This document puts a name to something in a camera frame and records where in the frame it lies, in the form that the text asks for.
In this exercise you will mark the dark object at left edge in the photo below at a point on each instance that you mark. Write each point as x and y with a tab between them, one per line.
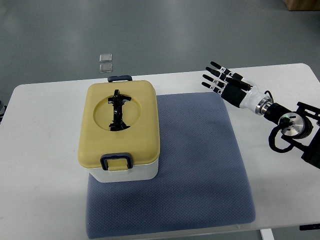
3	108

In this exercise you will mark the blue grey cushion mat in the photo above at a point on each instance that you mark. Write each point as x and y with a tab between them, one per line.
201	180

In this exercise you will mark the brown cardboard box corner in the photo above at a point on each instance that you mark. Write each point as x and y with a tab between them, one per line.
302	5

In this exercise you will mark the yellow storage box lid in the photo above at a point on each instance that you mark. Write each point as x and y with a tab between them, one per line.
120	126

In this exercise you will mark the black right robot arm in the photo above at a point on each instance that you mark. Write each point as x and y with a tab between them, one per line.
293	125

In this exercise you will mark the black bracket at table edge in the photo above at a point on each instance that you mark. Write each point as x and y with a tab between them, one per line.
309	227

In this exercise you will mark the white table leg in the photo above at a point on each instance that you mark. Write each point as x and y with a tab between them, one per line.
267	234

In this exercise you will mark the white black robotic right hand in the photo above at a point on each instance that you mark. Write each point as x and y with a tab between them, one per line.
236	89

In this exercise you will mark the white storage box base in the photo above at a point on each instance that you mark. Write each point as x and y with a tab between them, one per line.
139	172

